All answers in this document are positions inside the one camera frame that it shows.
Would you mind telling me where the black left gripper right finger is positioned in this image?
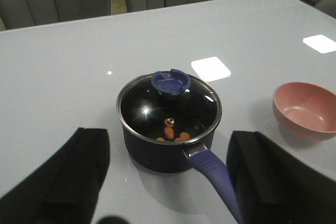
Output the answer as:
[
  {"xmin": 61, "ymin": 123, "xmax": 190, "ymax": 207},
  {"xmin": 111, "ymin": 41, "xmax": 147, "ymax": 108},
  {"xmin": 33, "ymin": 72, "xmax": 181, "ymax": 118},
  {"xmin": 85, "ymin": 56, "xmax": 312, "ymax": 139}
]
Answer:
[{"xmin": 226, "ymin": 131, "xmax": 335, "ymax": 223}]

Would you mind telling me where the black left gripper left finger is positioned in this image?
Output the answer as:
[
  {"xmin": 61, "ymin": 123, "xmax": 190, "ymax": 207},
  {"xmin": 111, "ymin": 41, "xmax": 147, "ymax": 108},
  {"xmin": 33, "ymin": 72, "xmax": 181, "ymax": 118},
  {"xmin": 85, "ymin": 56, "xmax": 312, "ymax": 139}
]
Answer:
[{"xmin": 1, "ymin": 128, "xmax": 110, "ymax": 223}]

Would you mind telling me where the glass lid with blue knob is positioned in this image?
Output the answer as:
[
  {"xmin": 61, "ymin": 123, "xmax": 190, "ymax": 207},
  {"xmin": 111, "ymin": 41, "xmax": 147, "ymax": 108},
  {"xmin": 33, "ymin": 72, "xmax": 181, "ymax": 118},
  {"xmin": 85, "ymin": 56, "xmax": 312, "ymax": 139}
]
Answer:
[{"xmin": 116, "ymin": 69, "xmax": 222, "ymax": 145}]

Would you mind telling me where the pink bowl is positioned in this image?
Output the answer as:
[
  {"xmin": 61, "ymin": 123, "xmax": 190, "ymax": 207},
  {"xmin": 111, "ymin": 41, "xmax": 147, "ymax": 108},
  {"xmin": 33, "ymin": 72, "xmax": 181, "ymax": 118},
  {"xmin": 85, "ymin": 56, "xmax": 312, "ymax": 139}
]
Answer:
[{"xmin": 272, "ymin": 82, "xmax": 335, "ymax": 143}]

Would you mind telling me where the dark blue saucepan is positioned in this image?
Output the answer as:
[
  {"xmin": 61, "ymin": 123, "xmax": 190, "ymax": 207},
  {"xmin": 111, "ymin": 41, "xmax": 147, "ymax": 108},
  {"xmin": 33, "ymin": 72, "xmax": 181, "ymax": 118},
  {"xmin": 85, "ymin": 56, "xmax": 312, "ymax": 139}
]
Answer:
[{"xmin": 123, "ymin": 124, "xmax": 243, "ymax": 223}]

